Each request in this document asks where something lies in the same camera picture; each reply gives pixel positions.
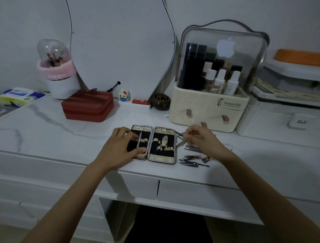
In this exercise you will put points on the person's left hand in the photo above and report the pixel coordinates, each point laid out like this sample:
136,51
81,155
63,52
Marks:
115,152

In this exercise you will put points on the person's right hand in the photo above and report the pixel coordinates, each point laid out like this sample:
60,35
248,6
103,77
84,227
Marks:
207,142

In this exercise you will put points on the pile of manicure tools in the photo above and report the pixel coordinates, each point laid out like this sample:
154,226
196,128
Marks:
192,157

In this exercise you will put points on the ornate silver nail clipper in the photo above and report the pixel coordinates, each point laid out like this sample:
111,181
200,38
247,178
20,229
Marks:
165,140

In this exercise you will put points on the manicure set case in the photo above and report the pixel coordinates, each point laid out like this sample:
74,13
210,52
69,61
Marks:
162,159

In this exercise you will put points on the person's left forearm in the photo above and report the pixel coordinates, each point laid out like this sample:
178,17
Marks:
70,205

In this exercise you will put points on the person's right forearm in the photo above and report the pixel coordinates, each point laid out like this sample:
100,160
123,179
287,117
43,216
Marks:
262,195

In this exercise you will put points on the red jewelry box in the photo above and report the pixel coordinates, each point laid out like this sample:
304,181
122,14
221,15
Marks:
87,105

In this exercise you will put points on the white ribbed storage box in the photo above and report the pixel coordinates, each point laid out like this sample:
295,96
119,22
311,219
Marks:
265,127

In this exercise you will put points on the cream cosmetic organizer clear lid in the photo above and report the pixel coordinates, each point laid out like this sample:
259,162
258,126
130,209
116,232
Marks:
200,110

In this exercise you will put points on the white mirror base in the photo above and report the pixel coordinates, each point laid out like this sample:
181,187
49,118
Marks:
132,106

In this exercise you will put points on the small red lighter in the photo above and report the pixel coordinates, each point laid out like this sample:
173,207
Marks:
141,102

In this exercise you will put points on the white cat figurine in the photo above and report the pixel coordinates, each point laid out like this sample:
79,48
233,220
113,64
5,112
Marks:
123,94

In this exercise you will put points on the dark round incense burner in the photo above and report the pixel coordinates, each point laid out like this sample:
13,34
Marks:
161,102

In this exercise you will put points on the slim white lotion bottle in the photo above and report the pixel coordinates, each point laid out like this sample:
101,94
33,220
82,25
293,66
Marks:
219,81

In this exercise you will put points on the wide white lotion bottle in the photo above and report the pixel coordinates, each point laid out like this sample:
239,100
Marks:
232,83

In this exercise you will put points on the clear bottle white cap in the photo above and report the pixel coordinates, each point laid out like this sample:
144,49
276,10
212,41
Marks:
210,77

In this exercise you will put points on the black ball-tipped stick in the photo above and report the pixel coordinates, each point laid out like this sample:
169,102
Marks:
113,86

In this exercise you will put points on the pink capped bottle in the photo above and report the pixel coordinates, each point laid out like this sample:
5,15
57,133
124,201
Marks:
207,66

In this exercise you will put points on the white brush holder clear dome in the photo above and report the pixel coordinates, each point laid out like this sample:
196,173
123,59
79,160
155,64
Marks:
63,87

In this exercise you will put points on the white side cabinet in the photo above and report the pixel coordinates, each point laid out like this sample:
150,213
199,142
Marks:
30,190

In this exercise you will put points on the small white case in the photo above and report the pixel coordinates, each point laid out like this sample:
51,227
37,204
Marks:
301,121

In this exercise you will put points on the pink knitted headband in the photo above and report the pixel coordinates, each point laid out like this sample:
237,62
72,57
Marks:
57,72

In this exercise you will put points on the heart-shaped white mirror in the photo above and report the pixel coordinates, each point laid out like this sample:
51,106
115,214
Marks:
120,45

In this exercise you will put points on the white stacked tray organizer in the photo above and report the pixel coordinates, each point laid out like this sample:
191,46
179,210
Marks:
287,70

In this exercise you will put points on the bunch of makeup brushes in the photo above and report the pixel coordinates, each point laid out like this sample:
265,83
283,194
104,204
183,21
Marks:
55,60

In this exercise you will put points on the blue yellow tissue packet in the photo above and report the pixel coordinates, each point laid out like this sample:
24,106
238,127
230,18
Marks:
20,96

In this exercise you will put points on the orange cloth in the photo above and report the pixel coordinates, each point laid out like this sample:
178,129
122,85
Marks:
297,57

